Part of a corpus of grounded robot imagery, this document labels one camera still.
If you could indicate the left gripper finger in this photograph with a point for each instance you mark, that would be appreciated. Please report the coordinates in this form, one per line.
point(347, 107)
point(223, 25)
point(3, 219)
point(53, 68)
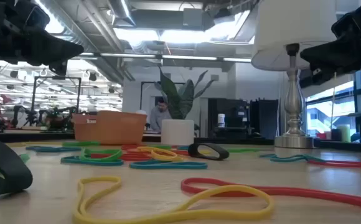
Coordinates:
point(58, 68)
point(53, 48)

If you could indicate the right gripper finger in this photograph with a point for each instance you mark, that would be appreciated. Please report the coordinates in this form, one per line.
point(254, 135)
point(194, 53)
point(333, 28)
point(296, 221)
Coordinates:
point(310, 79)
point(333, 56)

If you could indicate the blue rubber band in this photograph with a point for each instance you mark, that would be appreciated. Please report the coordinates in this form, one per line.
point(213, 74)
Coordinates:
point(53, 149)
point(183, 148)

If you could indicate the yellow rubber band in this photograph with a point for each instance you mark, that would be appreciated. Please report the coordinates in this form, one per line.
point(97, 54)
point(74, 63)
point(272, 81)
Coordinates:
point(168, 155)
point(17, 144)
point(224, 214)
point(149, 148)

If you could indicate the rubber bands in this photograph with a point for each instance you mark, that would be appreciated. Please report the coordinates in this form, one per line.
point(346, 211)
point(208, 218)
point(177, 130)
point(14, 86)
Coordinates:
point(242, 150)

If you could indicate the black object with green band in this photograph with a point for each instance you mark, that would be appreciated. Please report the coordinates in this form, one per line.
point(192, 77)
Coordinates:
point(12, 168)

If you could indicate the wide black rubber band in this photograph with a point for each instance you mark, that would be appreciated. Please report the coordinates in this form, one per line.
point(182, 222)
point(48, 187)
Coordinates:
point(193, 151)

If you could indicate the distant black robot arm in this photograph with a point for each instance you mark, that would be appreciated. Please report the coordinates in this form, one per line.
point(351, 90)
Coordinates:
point(62, 118)
point(18, 115)

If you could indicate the orange plastic bin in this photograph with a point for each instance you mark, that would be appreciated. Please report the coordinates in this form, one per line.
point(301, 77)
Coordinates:
point(115, 127)

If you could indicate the silver lamp with white shade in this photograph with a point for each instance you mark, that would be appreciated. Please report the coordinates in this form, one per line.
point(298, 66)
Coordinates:
point(292, 31)

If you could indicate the red cup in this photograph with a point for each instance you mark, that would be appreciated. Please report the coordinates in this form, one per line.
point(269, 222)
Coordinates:
point(321, 136)

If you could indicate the dark cup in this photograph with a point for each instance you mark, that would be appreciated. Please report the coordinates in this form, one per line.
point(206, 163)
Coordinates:
point(335, 135)

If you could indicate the black cabinet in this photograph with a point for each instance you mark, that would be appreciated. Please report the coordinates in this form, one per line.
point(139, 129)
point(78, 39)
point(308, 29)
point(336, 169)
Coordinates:
point(230, 118)
point(264, 119)

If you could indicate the yellow-green cup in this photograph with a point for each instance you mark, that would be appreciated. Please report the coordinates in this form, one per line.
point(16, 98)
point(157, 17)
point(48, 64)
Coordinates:
point(344, 133)

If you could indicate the white canister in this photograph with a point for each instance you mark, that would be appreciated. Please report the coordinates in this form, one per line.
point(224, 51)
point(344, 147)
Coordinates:
point(221, 120)

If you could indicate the person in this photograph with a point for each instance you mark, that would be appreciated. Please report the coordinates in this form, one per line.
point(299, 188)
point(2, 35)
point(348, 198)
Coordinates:
point(158, 118)

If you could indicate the snake plant in white pot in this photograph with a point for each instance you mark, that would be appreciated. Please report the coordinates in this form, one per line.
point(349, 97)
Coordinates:
point(177, 132)

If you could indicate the black stand frame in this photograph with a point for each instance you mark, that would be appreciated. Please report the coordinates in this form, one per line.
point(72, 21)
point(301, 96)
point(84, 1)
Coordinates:
point(56, 77)

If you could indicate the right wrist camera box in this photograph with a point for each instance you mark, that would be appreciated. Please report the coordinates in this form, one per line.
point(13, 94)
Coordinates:
point(344, 26)

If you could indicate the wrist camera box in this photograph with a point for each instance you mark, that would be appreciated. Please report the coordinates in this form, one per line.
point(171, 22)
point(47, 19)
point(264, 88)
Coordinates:
point(39, 17)
point(344, 26)

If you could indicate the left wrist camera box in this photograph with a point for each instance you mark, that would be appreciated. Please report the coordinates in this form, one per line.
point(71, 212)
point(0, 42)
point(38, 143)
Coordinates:
point(39, 17)

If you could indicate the black frame rail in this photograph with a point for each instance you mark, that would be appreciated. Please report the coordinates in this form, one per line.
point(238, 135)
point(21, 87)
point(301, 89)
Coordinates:
point(348, 146)
point(12, 137)
point(246, 141)

